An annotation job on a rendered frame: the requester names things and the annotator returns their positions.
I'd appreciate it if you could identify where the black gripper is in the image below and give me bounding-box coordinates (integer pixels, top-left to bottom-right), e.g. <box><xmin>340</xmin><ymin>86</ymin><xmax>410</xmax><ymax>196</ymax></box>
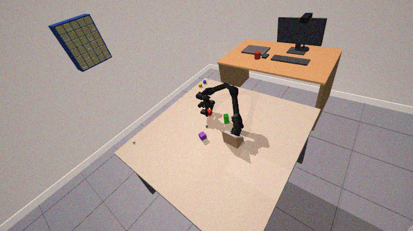
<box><xmin>200</xmin><ymin>100</ymin><xmax>215</xmax><ymax>117</ymax></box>

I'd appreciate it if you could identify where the purple block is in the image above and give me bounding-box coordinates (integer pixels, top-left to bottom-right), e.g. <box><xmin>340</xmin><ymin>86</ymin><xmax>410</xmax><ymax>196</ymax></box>
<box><xmin>199</xmin><ymin>131</ymin><xmax>207</xmax><ymax>141</ymax></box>

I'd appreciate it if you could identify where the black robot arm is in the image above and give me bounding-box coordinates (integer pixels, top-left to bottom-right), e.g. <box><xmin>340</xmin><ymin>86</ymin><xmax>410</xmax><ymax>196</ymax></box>
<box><xmin>196</xmin><ymin>83</ymin><xmax>244</xmax><ymax>136</ymax></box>

